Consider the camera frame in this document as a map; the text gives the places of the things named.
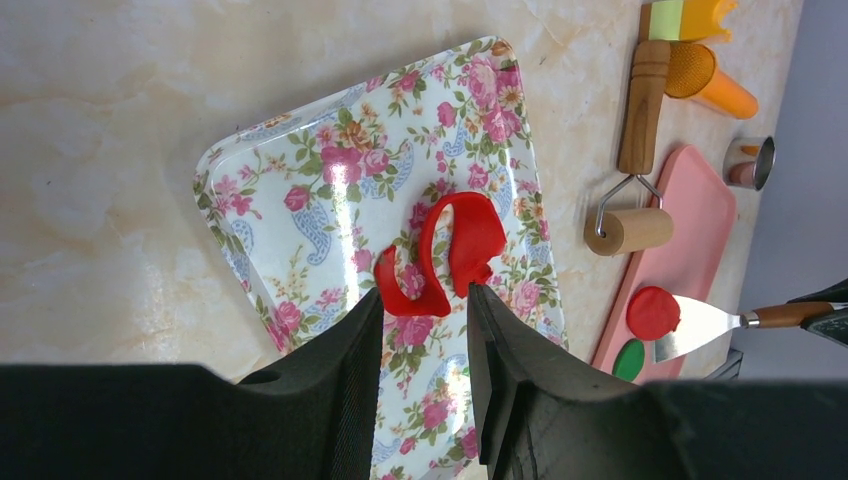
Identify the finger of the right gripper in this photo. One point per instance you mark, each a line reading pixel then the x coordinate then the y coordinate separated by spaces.
pixel 832 325

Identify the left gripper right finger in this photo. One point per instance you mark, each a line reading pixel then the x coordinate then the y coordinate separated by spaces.
pixel 542 413

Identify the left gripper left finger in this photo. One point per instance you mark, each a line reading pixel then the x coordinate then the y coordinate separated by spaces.
pixel 309 415

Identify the metal scraper wooden handle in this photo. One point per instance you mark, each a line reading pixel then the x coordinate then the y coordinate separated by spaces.
pixel 700 323

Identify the red round dough wrapper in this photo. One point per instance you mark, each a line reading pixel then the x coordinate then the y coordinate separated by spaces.
pixel 652 313

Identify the red dough piece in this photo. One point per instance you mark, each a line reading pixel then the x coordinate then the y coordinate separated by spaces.
pixel 477 237

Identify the wooden rolling pin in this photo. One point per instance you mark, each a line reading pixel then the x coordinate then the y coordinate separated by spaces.
pixel 613 232

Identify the green dough disc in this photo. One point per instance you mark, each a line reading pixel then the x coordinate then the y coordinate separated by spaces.
pixel 630 360

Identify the pink plastic tray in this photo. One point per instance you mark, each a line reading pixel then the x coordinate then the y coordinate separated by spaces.
pixel 704 211

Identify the floral rectangular tray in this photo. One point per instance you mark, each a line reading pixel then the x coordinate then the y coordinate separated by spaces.
pixel 303 204

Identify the orange toy carrot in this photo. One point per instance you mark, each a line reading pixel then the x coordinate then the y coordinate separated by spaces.
pixel 694 74

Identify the orange crown-shaped toy block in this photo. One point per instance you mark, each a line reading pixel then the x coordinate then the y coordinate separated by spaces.
pixel 701 20

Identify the yellow-green block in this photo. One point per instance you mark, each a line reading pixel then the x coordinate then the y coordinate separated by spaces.
pixel 661 20

